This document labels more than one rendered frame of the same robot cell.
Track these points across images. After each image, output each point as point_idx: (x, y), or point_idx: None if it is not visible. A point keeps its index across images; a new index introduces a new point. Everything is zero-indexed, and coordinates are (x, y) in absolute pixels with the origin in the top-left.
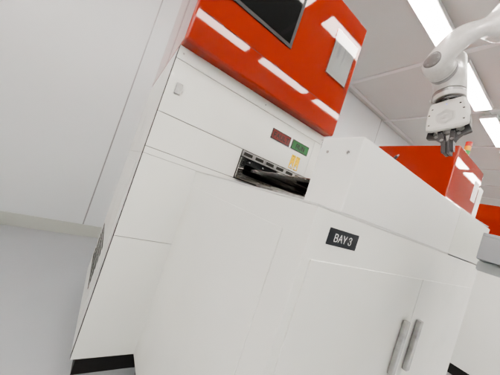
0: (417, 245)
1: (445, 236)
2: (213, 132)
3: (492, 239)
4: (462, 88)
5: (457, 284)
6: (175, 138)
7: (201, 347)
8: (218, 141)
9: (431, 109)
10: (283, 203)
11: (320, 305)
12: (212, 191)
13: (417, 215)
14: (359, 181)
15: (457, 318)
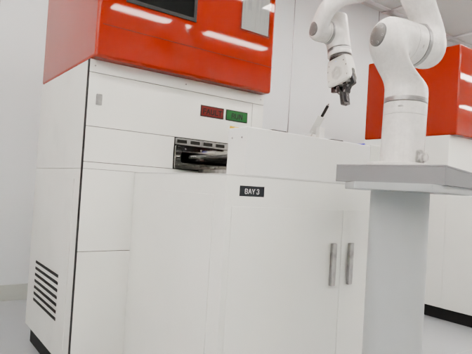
0: (325, 185)
1: None
2: (141, 128)
3: (340, 166)
4: (343, 47)
5: None
6: (108, 146)
7: (184, 296)
8: (148, 137)
9: (328, 66)
10: (211, 179)
11: (247, 233)
12: (159, 186)
13: (315, 162)
14: (252, 153)
15: None
